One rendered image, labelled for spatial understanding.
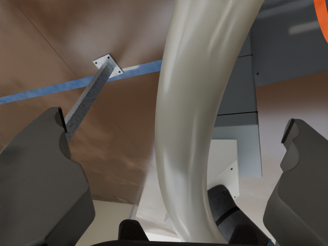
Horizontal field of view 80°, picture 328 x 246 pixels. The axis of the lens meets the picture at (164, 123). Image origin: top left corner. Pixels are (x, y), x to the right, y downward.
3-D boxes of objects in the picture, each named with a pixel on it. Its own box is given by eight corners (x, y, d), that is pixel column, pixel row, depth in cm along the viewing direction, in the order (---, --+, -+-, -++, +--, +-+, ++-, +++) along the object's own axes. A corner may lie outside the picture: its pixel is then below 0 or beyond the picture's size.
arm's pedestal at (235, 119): (260, 74, 146) (274, 183, 94) (195, 84, 167) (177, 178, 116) (257, 3, 112) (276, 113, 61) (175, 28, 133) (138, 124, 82)
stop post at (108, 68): (92, 60, 172) (4, 176, 106) (109, 53, 162) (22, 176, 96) (107, 78, 184) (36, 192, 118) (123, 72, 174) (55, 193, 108)
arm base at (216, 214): (225, 199, 84) (243, 218, 78) (190, 228, 79) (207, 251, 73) (225, 176, 72) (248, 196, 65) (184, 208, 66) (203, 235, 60)
